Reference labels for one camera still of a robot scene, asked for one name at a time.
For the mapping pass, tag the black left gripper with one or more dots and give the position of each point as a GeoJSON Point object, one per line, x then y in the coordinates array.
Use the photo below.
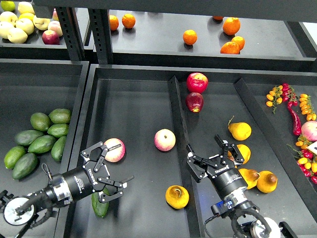
{"type": "Point", "coordinates": [93, 176]}

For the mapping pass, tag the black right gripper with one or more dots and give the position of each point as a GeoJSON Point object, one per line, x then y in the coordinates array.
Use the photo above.
{"type": "Point", "coordinates": [220, 169]}

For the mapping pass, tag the dark green avocado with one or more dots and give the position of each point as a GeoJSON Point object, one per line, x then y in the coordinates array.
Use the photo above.
{"type": "Point", "coordinates": [100, 209]}

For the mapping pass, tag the yellow pear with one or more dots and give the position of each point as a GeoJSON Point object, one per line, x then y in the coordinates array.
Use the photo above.
{"type": "Point", "coordinates": [245, 152]}
{"type": "Point", "coordinates": [250, 176]}
{"type": "Point", "coordinates": [267, 182]}
{"type": "Point", "coordinates": [239, 130]}
{"type": "Point", "coordinates": [177, 196]}

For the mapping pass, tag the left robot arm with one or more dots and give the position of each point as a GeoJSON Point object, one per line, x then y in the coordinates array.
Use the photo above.
{"type": "Point", "coordinates": [63, 189]}

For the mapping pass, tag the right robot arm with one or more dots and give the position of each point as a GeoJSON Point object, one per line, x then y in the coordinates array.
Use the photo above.
{"type": "Point", "coordinates": [246, 221]}

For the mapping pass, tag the yellow pear top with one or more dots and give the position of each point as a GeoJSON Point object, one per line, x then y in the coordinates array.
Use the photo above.
{"type": "Point", "coordinates": [239, 130]}

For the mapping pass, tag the green avocado right edge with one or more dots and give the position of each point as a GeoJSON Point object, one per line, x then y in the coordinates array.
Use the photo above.
{"type": "Point", "coordinates": [58, 149]}

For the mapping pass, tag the green avocado middle right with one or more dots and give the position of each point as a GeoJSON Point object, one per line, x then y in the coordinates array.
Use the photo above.
{"type": "Point", "coordinates": [58, 130]}

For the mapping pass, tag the green avocado centre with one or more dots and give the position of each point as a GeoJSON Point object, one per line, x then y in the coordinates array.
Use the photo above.
{"type": "Point", "coordinates": [42, 144]}

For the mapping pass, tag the green avocado top right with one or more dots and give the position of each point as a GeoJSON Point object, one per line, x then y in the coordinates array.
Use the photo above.
{"type": "Point", "coordinates": [60, 116]}

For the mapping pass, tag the dark avocado bottom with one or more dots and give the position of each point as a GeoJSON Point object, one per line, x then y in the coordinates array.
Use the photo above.
{"type": "Point", "coordinates": [24, 166]}

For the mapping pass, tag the green avocado top left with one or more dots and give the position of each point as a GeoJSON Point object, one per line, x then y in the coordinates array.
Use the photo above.
{"type": "Point", "coordinates": [40, 121]}

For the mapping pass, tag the dark avocado middle left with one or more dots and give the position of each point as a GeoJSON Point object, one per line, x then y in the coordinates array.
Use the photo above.
{"type": "Point", "coordinates": [27, 137]}

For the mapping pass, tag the light green avocado left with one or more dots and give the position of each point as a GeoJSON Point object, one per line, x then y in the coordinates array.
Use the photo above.
{"type": "Point", "coordinates": [13, 155]}

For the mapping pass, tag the pink apple left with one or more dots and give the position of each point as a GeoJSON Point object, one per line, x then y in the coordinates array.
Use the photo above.
{"type": "Point", "coordinates": [116, 150]}

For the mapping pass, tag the pink apple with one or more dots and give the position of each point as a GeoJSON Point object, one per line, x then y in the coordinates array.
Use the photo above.
{"type": "Point", "coordinates": [116, 150]}
{"type": "Point", "coordinates": [164, 140]}

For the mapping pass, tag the pink apple centre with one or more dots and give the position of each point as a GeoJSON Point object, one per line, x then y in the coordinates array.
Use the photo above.
{"type": "Point", "coordinates": [164, 140]}

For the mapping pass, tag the dark red apple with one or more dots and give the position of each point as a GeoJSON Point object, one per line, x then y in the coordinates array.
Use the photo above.
{"type": "Point", "coordinates": [194, 102]}

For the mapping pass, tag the black divided centre tray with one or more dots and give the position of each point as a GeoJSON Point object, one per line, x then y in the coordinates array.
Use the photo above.
{"type": "Point", "coordinates": [133, 104]}

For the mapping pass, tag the bright red apple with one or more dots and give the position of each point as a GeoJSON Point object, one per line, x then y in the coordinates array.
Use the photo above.
{"type": "Point", "coordinates": [197, 82]}

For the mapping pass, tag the orange cherry tomato vine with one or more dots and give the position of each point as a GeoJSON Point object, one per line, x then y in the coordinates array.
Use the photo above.
{"type": "Point", "coordinates": [274, 98]}

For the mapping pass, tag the red chili pepper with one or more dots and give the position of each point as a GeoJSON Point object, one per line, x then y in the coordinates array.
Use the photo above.
{"type": "Point", "coordinates": [295, 119]}

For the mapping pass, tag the mixed cherry tomato bunch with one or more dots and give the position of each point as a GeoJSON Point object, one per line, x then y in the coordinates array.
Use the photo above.
{"type": "Point", "coordinates": [306, 159]}

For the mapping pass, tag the white price tag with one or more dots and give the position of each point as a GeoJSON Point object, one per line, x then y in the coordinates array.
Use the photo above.
{"type": "Point", "coordinates": [313, 148]}

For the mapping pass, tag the pink apple right edge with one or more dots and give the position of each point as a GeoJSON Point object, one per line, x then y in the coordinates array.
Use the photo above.
{"type": "Point", "coordinates": [309, 130]}

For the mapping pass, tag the red cherry tomato vine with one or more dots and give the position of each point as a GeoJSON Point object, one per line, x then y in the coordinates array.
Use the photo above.
{"type": "Point", "coordinates": [289, 95]}

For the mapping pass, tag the orange tomato vine right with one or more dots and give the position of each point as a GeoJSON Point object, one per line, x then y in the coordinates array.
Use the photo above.
{"type": "Point", "coordinates": [307, 108]}

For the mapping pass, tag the black left tray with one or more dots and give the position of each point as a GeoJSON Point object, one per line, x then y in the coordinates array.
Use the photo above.
{"type": "Point", "coordinates": [28, 86]}

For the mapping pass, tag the orange front right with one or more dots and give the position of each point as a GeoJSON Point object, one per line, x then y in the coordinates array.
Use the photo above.
{"type": "Point", "coordinates": [230, 48]}

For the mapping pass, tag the orange small right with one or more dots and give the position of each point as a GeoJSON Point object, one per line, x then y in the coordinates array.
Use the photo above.
{"type": "Point", "coordinates": [240, 41]}

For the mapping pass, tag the orange centre shelf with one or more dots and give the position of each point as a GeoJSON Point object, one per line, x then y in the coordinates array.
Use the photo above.
{"type": "Point", "coordinates": [190, 37]}

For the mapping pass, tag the large orange right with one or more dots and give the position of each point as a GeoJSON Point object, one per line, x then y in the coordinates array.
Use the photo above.
{"type": "Point", "coordinates": [231, 26]}

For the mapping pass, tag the red apple on shelf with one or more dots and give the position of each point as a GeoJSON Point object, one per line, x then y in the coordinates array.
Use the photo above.
{"type": "Point", "coordinates": [50, 37]}

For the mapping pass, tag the black left shelf post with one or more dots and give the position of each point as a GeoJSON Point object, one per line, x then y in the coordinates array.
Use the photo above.
{"type": "Point", "coordinates": [71, 33]}

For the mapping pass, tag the black shelf upright post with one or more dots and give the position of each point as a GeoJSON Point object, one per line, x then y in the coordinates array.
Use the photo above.
{"type": "Point", "coordinates": [100, 25]}

